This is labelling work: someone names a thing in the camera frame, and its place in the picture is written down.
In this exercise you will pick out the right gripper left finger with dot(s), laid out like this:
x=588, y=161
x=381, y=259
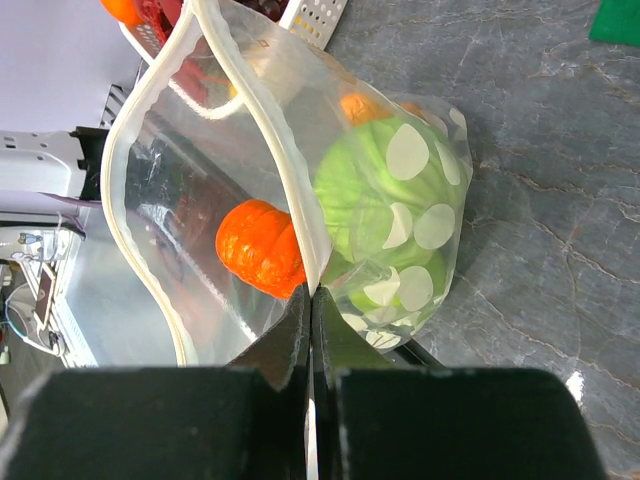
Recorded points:
x=243, y=420

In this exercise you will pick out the green toy apple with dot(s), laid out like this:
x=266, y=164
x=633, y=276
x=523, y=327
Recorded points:
x=404, y=291

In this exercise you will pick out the green toy cabbage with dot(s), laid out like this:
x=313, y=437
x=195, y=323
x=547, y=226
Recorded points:
x=391, y=191

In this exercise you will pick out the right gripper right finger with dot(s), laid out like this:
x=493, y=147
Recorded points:
x=379, y=420

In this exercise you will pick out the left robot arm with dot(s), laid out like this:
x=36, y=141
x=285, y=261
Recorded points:
x=47, y=178

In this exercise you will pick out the white plastic basket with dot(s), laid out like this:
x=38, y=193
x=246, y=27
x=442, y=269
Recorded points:
x=314, y=20

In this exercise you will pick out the orange toy pumpkin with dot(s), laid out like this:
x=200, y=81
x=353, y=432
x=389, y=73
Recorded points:
x=257, y=242

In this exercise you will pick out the green t-shirt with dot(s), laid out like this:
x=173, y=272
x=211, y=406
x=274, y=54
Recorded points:
x=617, y=22

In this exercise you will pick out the orange toy ginger root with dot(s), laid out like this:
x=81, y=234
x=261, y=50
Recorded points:
x=362, y=110

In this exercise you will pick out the red toy lobster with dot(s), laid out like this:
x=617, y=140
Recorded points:
x=199, y=74

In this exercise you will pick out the toy orange fruit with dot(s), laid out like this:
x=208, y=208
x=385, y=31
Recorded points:
x=124, y=11

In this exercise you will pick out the dotted clear zip bag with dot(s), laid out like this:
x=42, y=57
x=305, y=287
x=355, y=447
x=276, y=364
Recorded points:
x=172, y=170

